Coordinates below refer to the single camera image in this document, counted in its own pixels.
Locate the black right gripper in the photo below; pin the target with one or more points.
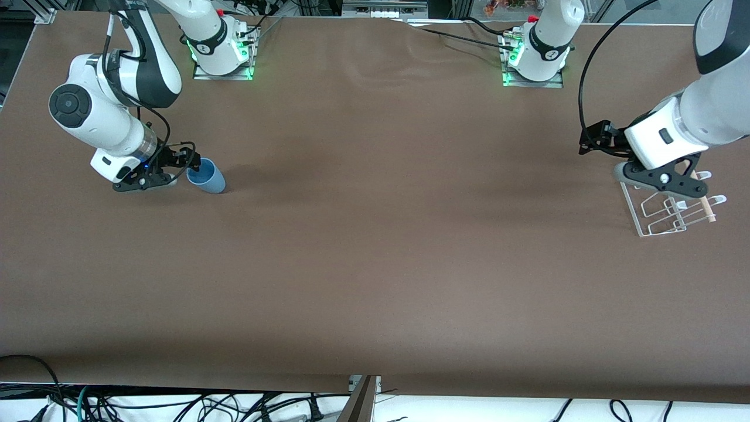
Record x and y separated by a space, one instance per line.
166 157

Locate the brown table cover sheet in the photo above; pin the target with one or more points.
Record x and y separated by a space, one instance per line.
375 246

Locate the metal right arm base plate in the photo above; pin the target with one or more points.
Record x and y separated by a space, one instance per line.
234 76

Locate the metal corner bracket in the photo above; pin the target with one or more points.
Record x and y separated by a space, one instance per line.
45 16

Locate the light blue plastic cup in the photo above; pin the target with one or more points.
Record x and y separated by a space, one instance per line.
210 179

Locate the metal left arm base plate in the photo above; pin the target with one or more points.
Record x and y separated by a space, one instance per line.
545 84

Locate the aluminium frame profile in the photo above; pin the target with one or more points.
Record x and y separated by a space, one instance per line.
360 405

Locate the white power strip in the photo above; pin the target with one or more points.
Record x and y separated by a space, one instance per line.
384 12

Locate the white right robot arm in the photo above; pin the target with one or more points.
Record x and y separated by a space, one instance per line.
94 117

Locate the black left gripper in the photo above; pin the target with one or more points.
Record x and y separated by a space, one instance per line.
609 141

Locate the orange red background objects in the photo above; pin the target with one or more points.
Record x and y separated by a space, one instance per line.
507 6

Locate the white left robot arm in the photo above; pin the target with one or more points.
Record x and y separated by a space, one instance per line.
715 105

